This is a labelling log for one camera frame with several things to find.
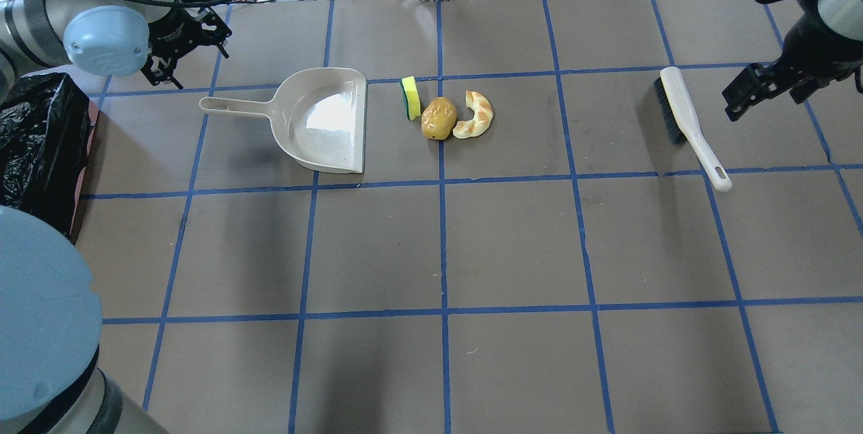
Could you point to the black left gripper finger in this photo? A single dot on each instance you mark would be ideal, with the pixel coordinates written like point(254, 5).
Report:
point(160, 70)
point(218, 37)

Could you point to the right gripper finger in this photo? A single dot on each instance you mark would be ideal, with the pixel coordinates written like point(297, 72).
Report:
point(750, 76)
point(738, 100)

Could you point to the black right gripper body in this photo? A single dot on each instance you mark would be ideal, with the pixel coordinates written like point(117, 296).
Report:
point(817, 51)

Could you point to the croissant bread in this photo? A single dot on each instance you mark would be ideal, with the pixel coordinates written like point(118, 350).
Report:
point(481, 120)

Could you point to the black bag lined bin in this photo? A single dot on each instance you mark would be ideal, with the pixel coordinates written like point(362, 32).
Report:
point(45, 139)

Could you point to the beige plastic dustpan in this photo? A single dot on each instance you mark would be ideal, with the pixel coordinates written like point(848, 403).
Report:
point(317, 116)

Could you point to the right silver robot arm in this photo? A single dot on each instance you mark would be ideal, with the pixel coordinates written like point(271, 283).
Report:
point(390, 47)

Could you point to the yellow green sponge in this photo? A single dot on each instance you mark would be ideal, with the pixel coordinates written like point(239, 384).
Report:
point(411, 97)

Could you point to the brown potato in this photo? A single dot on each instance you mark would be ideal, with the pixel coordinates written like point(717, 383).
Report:
point(438, 119)

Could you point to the beige hand brush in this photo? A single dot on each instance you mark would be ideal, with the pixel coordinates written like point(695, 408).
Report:
point(683, 125)

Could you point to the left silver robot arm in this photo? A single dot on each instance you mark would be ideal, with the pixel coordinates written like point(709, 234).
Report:
point(51, 325)

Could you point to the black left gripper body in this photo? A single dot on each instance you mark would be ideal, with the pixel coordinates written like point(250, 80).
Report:
point(164, 33)

